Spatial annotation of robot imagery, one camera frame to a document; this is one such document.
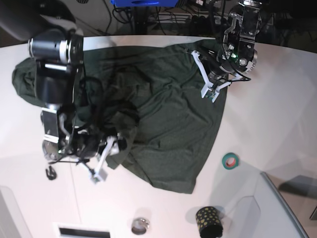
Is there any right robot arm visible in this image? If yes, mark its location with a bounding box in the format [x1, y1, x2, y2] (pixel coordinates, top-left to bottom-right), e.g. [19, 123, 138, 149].
[0, 0, 99, 164]

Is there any small black clip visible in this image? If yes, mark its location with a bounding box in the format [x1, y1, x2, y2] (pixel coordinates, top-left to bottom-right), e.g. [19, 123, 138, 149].
[46, 166, 57, 180]

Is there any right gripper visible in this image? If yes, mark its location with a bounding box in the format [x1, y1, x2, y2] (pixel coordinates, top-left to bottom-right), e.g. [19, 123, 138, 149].
[76, 134, 102, 160]

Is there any dark green t-shirt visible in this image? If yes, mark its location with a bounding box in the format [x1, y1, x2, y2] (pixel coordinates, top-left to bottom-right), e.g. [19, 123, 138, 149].
[12, 40, 227, 194]

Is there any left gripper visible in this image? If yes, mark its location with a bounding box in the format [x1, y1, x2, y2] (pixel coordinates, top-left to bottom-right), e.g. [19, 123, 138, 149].
[207, 51, 234, 79]

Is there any black gold-dotted cup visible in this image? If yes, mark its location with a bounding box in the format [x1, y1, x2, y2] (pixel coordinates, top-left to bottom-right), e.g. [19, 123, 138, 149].
[196, 206, 223, 238]

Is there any white slotted tray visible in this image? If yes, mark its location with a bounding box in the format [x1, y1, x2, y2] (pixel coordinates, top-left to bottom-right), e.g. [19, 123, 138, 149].
[53, 222, 115, 238]

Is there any blue plastic box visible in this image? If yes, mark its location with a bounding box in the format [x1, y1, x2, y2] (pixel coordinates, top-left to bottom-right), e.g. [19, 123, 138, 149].
[110, 0, 178, 7]

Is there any silver tape roll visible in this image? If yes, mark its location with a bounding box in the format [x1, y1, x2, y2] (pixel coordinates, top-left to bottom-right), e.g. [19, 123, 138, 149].
[131, 217, 150, 235]

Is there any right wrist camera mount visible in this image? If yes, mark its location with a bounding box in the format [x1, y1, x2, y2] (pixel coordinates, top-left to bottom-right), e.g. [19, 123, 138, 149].
[76, 133, 127, 184]

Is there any green tape roll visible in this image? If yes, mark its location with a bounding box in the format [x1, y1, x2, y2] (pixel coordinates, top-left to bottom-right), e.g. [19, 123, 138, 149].
[222, 152, 240, 170]

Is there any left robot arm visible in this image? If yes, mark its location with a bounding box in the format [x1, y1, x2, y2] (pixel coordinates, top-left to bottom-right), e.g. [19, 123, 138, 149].
[209, 0, 264, 82]

